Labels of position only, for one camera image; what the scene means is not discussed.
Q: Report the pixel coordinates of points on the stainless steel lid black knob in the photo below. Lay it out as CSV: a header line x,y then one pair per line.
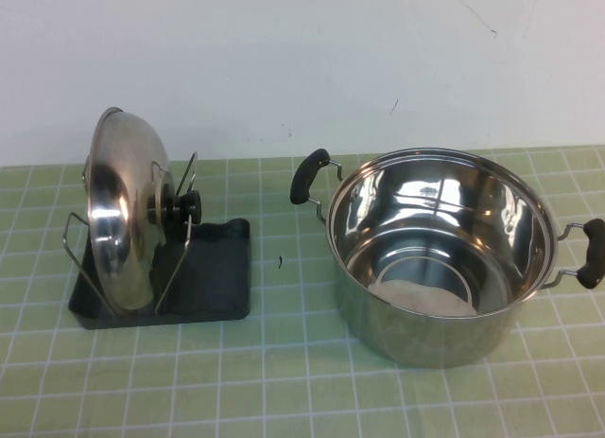
x,y
118,268

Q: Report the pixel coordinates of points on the black plastic drip tray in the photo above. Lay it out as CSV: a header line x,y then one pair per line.
x,y
217,277

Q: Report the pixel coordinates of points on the green grid tablecloth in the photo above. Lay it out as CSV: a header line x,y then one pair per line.
x,y
283,372

